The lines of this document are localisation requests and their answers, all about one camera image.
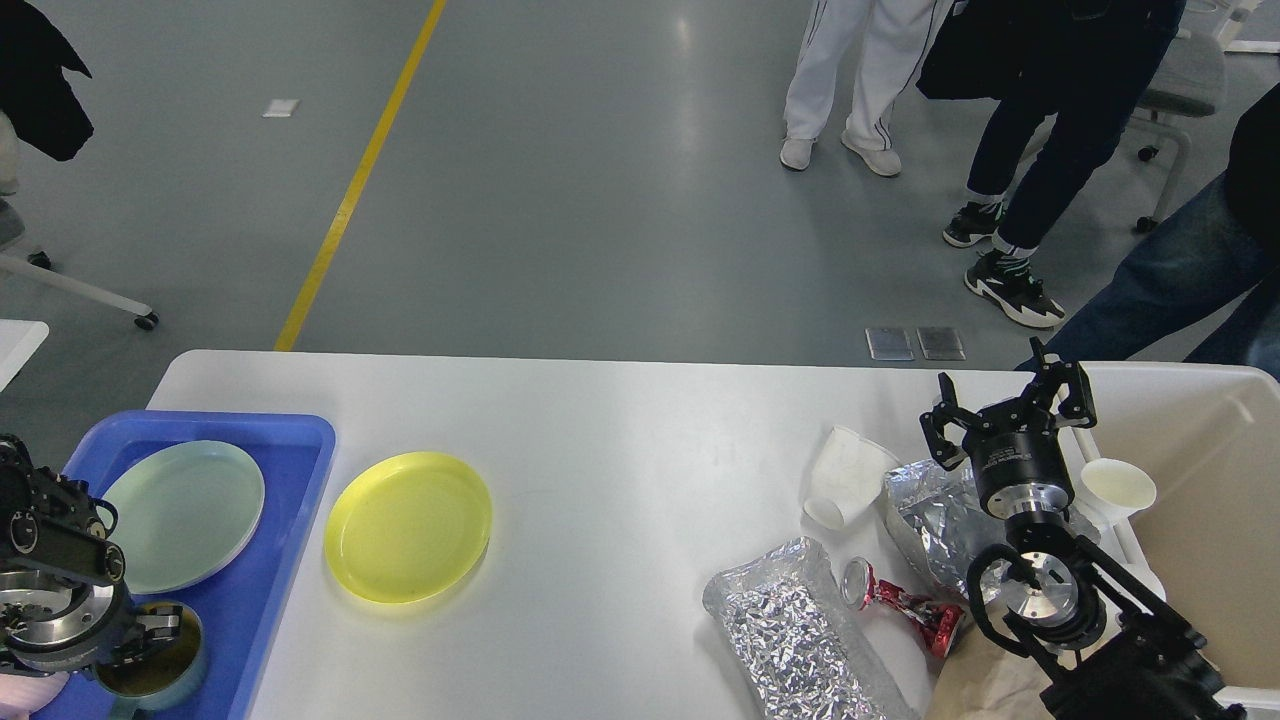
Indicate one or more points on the white paper cup lying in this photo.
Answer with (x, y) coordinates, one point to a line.
(846, 478)

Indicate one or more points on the white office chair right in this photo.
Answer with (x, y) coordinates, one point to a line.
(1189, 83)

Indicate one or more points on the pale green plate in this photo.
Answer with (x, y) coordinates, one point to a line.
(184, 513)

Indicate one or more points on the yellow plastic plate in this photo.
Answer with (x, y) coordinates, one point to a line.
(408, 528)

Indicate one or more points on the floor socket plate left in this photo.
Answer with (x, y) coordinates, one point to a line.
(889, 345)

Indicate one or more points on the floor socket plate right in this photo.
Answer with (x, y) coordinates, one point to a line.
(941, 344)

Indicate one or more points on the white paper cup upright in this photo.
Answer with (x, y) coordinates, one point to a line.
(1110, 491)

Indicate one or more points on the white side table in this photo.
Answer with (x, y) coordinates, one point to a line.
(20, 340)

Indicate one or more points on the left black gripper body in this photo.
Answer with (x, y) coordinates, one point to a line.
(52, 627)

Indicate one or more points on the person at right edge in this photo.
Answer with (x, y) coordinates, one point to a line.
(1219, 249)

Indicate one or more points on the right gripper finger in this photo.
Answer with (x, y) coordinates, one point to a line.
(1058, 396)
(947, 412)

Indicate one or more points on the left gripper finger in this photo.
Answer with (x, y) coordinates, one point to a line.
(135, 655)
(156, 627)

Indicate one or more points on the office chair left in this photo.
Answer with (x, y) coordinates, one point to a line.
(36, 267)

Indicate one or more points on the silver foil bag front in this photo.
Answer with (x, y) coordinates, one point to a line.
(799, 647)

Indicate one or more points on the dark teal cup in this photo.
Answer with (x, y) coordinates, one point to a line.
(140, 693)

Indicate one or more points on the crushed red soda can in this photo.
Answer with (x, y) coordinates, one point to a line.
(936, 621)

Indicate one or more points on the person in white trousers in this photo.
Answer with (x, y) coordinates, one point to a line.
(892, 38)

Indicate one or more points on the pink cup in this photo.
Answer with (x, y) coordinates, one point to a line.
(23, 695)

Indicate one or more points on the black jacket left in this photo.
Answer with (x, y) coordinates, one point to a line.
(36, 97)

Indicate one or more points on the silver foil bag rear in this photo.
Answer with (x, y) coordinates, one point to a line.
(935, 518)

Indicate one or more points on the person with black sneakers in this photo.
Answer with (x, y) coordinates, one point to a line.
(1087, 64)

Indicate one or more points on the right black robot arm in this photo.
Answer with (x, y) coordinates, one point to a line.
(1109, 646)

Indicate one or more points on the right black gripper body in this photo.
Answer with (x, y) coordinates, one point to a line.
(1017, 460)

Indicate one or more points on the beige plastic bin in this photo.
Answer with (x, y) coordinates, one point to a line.
(1209, 437)

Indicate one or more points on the blue plastic tray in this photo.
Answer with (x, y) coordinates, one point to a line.
(241, 606)

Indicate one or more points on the floor socket plate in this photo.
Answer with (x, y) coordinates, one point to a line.
(889, 345)
(941, 344)

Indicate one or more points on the silver foil bag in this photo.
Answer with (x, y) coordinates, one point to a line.
(799, 647)
(935, 518)

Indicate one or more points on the brown paper bag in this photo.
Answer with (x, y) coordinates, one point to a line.
(979, 680)

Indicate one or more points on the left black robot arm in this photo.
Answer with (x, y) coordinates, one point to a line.
(52, 528)

